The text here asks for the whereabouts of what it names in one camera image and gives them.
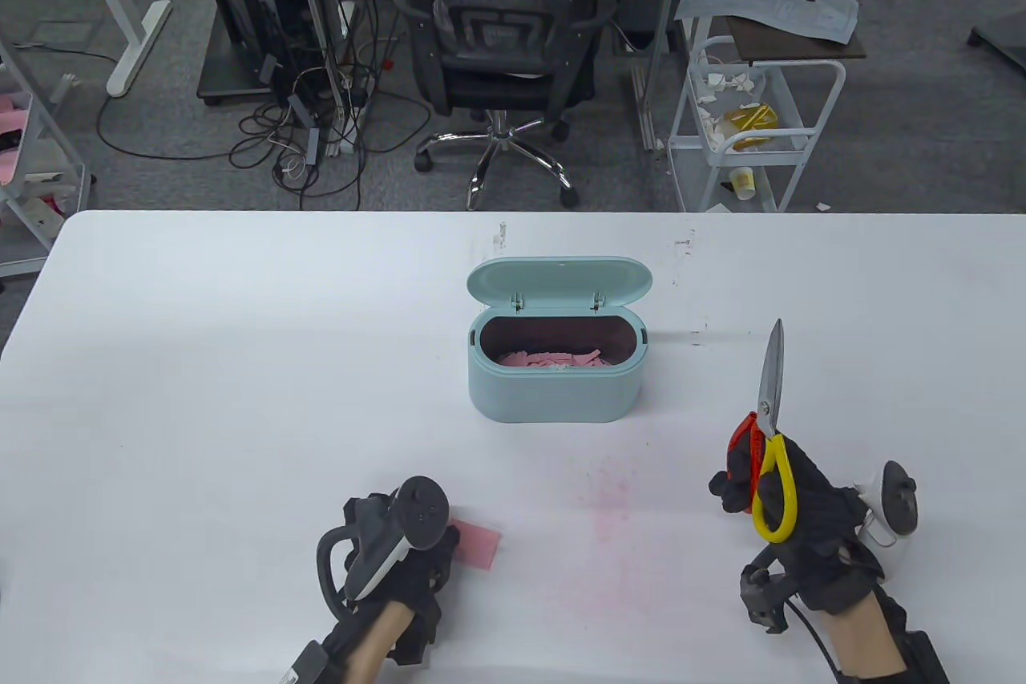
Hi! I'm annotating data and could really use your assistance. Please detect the person's left hand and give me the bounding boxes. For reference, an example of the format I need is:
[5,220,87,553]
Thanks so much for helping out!
[343,492,462,665]

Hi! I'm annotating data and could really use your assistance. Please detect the person's right hand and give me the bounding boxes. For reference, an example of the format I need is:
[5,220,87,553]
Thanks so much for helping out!
[709,435,887,617]

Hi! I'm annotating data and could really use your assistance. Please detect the pink waste paper sheet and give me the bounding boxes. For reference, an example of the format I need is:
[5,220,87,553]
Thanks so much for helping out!
[449,520,503,570]

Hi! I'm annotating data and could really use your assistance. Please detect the yellow red handled scissors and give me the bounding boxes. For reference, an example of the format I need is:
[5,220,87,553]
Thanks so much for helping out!
[725,318,798,544]

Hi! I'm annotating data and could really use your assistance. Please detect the light blue lidded bin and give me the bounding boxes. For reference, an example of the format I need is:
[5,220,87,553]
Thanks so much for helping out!
[467,257,653,423]

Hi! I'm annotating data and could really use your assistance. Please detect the pile of pink paper pieces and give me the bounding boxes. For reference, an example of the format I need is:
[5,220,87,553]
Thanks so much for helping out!
[495,347,628,374]

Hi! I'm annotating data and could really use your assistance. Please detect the grey left hand controller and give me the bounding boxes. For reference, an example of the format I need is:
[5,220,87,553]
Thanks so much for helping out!
[316,476,451,622]

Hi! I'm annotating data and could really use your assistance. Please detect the grey hand controller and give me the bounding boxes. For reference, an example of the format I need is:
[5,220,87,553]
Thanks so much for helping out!
[854,461,919,561]
[316,476,451,622]

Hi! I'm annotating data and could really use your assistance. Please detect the grey right hand controller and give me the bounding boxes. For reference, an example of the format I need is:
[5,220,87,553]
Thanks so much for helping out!
[854,461,919,561]

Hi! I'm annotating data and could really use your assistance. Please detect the black left wrist sensor box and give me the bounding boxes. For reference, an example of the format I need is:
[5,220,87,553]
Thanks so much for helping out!
[281,620,353,684]

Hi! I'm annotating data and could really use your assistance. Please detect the black wrist sensor box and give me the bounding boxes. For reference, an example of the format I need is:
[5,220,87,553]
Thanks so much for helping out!
[878,584,951,684]
[281,620,353,684]

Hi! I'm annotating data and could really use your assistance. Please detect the black right wrist sensor box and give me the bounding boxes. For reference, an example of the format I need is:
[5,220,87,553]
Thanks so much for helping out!
[878,584,951,684]

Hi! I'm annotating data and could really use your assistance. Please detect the white rolling cart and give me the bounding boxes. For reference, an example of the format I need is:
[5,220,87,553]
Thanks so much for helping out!
[667,36,847,213]

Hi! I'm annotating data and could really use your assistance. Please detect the yellow packet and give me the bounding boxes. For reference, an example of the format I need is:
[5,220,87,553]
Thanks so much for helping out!
[724,103,780,152]

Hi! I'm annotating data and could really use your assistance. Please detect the pile of white paper scraps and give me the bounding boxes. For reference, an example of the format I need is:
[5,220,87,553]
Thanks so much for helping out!
[691,71,766,148]

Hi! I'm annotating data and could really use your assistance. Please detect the brown board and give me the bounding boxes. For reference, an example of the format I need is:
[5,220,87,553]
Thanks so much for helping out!
[725,14,868,63]

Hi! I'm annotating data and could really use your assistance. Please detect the white shelf rack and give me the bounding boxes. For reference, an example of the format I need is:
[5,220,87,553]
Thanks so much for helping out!
[0,34,93,280]

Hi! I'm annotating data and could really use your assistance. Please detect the black mesh office chair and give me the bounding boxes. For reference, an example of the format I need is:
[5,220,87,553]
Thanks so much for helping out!
[391,0,622,210]

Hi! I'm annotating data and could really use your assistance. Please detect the black wheeled platform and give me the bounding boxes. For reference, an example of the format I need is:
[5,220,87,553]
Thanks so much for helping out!
[197,34,277,106]

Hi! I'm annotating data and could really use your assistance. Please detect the pink tray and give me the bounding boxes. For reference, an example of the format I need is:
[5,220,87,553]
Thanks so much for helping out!
[0,92,34,188]

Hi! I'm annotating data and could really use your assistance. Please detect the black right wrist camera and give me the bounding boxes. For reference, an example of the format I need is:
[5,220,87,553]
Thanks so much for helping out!
[739,548,790,633]

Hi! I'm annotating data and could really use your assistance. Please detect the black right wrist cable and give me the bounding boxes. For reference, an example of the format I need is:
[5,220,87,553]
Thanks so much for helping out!
[784,597,852,684]

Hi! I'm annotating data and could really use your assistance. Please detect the tangle of black cables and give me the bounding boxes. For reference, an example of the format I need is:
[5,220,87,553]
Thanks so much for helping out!
[96,0,434,212]

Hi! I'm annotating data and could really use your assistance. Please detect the white metal post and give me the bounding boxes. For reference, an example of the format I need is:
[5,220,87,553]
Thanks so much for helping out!
[285,0,355,160]

